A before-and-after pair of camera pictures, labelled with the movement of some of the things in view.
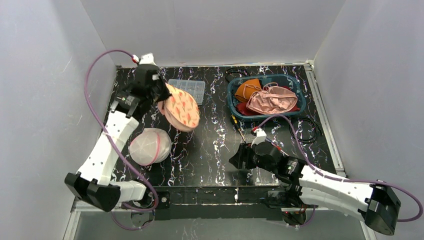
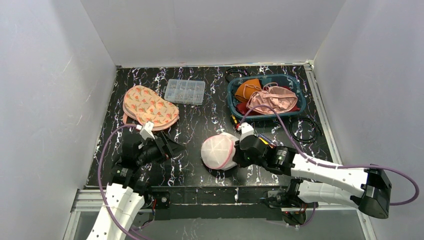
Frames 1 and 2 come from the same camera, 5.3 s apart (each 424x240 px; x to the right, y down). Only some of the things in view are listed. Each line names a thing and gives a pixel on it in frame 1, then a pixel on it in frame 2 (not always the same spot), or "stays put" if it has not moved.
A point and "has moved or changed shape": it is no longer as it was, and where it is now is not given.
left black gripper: x=160 y=91 to x=163 y=145
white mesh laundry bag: x=151 y=146 has moved or changed shape
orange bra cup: x=244 y=90 stays put
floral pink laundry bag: x=180 y=110 has moved or changed shape
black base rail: x=218 y=202 stays put
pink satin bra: x=271 y=99 stays put
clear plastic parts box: x=197 y=87 stays put
